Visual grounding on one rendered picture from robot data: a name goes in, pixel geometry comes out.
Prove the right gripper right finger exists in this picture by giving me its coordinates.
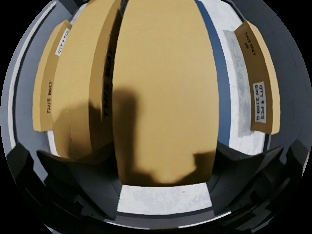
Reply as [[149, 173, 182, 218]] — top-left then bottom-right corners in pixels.
[[206, 141, 284, 216]]

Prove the brown cardboard carton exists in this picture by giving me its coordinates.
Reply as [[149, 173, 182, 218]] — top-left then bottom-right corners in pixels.
[[112, 0, 219, 187], [33, 19, 73, 131], [52, 0, 129, 159], [234, 20, 280, 134]]

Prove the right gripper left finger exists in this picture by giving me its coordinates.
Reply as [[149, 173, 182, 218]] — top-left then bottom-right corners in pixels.
[[36, 140, 123, 221]]

